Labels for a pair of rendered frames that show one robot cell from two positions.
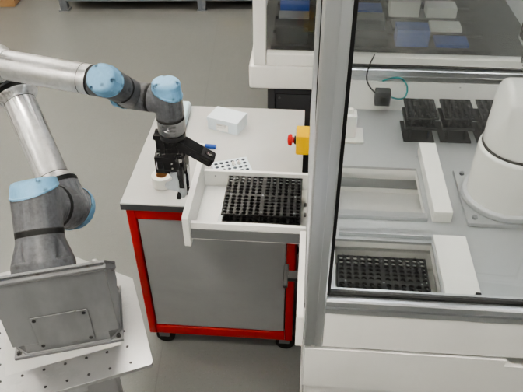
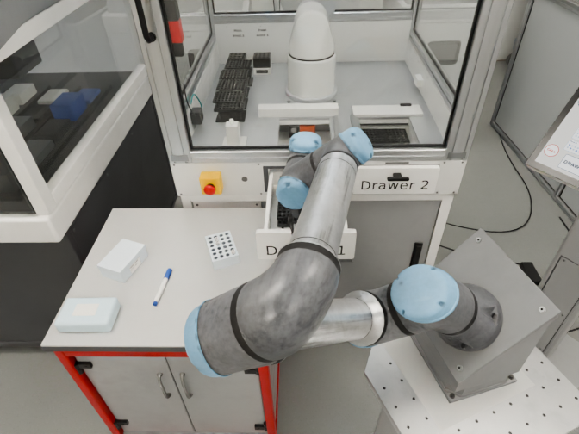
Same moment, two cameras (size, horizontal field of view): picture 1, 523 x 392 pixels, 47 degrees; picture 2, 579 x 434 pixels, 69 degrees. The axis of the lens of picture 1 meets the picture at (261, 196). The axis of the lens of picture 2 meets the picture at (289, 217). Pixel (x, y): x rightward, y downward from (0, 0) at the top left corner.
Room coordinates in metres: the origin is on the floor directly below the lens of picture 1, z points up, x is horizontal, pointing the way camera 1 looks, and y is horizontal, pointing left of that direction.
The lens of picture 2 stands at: (1.44, 1.08, 1.75)
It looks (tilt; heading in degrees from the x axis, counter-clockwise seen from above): 41 degrees down; 267
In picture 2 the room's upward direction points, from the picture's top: 2 degrees counter-clockwise
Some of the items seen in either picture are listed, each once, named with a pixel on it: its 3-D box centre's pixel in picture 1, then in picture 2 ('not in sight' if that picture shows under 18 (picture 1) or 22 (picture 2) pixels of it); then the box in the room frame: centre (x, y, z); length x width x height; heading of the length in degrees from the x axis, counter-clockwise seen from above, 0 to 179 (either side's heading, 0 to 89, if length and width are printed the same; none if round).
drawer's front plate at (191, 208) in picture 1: (194, 199); (305, 244); (1.35, 0.19, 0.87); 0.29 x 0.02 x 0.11; 175
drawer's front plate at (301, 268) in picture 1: (300, 285); (395, 179); (1.01, -0.10, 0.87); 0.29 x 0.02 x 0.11; 175
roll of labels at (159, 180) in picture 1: (162, 179); not in sight; (1.57, 0.33, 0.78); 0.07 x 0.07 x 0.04
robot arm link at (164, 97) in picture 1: (166, 99); (305, 158); (1.36, 0.24, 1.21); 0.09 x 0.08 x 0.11; 73
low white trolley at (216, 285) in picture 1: (226, 229); (197, 333); (1.76, 0.14, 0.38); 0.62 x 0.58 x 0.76; 175
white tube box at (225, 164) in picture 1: (231, 170); (221, 249); (1.62, 0.10, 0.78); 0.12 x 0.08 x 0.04; 106
